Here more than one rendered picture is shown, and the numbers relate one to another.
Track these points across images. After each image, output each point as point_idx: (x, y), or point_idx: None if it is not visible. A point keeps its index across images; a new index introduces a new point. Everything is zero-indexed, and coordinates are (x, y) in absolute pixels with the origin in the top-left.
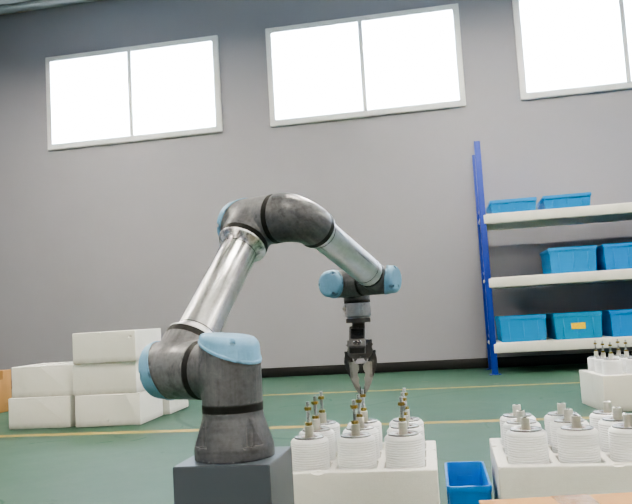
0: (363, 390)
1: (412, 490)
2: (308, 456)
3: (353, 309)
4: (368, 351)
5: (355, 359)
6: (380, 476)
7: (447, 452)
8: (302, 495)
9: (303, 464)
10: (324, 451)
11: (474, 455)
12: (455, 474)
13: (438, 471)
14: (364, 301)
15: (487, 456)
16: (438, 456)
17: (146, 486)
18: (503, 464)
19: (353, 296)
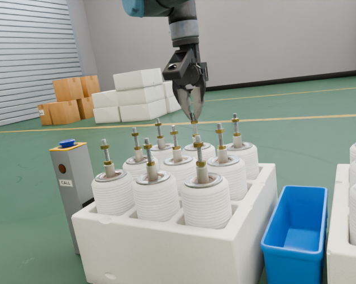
0: (194, 116)
1: (203, 258)
2: (101, 200)
3: (174, 30)
4: (194, 76)
5: (182, 85)
6: (165, 236)
7: (314, 147)
8: (95, 240)
9: (99, 207)
10: (120, 194)
11: (335, 151)
12: (295, 198)
13: (297, 169)
14: (186, 18)
15: (347, 152)
16: (304, 151)
17: (97, 172)
18: (338, 242)
19: (160, 11)
